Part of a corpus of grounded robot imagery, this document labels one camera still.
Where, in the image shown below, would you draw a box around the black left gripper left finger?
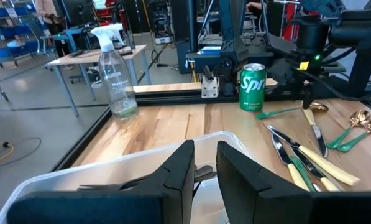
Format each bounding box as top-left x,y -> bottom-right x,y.
6,139 -> 196,224

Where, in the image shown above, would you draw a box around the green soda can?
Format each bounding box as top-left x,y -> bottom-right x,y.
239,63 -> 268,113

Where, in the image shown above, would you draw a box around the blue bin shelving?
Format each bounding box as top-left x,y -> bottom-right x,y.
0,0 -> 40,68

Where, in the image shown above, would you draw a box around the clear plastic compartment tray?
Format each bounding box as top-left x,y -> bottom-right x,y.
0,130 -> 255,224

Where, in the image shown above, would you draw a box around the blue and white box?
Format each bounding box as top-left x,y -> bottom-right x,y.
199,45 -> 222,57

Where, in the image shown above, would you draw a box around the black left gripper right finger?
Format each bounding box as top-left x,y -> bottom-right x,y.
216,140 -> 371,224

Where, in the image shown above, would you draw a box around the black server tower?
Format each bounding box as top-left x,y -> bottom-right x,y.
153,0 -> 174,47

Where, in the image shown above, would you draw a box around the black table frame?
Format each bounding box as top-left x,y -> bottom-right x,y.
50,79 -> 371,174

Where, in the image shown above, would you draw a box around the green handled knife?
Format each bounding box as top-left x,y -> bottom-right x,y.
288,154 -> 317,192

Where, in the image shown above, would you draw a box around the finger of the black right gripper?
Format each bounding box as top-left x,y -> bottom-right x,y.
302,88 -> 314,110
292,79 -> 301,100

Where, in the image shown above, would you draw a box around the silver metal mounting bracket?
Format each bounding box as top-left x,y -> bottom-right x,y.
201,75 -> 219,100

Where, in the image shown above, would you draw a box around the black side cart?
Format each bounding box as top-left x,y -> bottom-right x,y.
184,30 -> 276,77

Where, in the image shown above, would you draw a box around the clear spray bottle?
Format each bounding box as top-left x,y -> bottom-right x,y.
89,22 -> 139,121

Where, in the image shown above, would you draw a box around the person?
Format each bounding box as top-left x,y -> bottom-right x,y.
34,0 -> 71,59

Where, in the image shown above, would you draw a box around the gold spoon green handle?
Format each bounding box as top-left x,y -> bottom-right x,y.
336,115 -> 371,154
255,101 -> 329,121
326,109 -> 371,151

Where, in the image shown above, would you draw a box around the white table grey legs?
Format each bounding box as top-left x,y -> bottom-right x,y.
44,44 -> 152,118

